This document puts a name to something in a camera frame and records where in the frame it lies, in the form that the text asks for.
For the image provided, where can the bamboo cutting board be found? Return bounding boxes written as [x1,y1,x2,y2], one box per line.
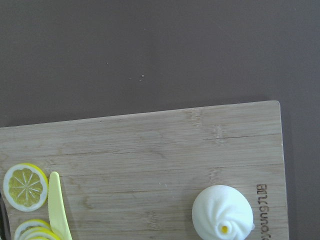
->
[0,100,289,240]

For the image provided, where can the yellow plastic knife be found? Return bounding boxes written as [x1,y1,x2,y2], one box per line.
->
[48,171,73,240]

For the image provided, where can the single lemon slice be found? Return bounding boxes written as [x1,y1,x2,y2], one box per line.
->
[3,163,49,212]

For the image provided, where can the stacked lemon slices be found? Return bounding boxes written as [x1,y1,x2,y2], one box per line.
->
[13,219,61,240]

